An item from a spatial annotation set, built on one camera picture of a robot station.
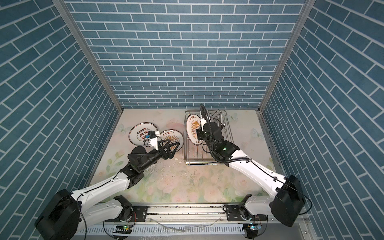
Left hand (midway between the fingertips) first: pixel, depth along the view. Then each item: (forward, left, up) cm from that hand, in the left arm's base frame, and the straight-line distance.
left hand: (175, 143), depth 76 cm
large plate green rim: (+22, +31, -21) cm, 43 cm away
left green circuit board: (-33, +25, -25) cm, 49 cm away
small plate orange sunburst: (+18, +4, -20) cm, 28 cm away
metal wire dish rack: (+7, -10, -21) cm, 24 cm away
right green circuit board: (-34, -39, -20) cm, 56 cm away
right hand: (+9, -13, +7) cm, 18 cm away
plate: (+13, -9, +1) cm, 16 cm away
